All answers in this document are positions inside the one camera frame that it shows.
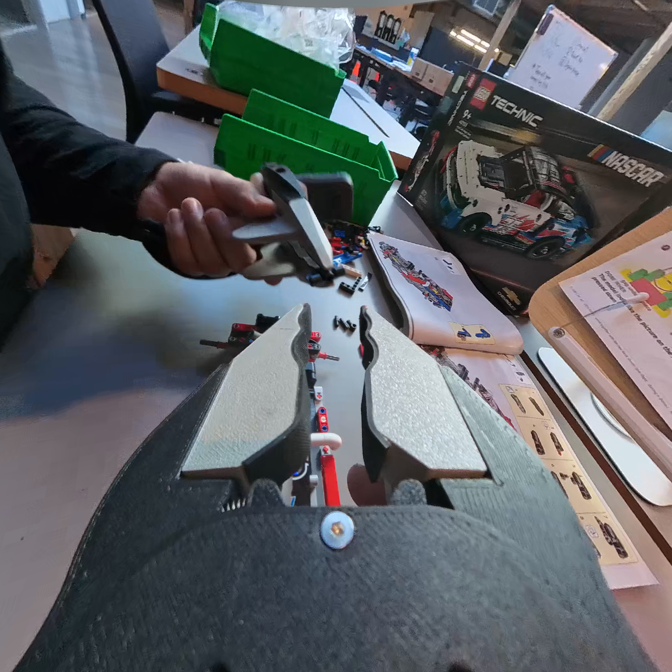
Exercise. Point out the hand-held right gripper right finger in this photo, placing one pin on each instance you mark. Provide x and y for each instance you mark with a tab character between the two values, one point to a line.
425	414

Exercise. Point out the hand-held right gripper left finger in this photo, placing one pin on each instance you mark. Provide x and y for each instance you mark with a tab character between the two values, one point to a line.
252	414

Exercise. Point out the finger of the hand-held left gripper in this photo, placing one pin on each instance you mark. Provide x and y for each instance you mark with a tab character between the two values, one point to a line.
312	231

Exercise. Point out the pile of bricks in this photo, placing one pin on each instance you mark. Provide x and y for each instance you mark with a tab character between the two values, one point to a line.
346	246

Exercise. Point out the black connector brick piece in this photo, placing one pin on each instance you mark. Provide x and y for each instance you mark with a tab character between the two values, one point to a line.
321	277

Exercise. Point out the toy brick car chassis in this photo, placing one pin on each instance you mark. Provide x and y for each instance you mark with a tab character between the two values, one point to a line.
328	472

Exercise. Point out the person's right hand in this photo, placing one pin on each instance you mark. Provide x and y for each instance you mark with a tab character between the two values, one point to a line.
367	488

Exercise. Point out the green plastic bin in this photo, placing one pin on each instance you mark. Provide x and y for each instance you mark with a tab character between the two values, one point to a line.
262	63
252	147

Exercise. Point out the toy building instruction booklet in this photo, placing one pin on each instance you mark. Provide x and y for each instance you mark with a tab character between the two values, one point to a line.
446	315

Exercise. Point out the clear plastic bag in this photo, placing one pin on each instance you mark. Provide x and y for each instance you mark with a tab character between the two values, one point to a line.
299	26

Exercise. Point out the wooden document stand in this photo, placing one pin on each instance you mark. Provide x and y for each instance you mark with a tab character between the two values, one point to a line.
556	299

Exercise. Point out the toy set cardboard box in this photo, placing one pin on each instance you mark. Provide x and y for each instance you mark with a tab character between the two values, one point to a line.
525	236

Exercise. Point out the printed instruction sheet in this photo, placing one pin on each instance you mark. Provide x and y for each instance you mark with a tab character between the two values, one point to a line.
619	315

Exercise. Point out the dark fabric chair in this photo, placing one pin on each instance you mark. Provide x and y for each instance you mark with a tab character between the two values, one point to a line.
136	52

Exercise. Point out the whiteboard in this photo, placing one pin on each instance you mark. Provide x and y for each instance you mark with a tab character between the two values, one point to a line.
567	57

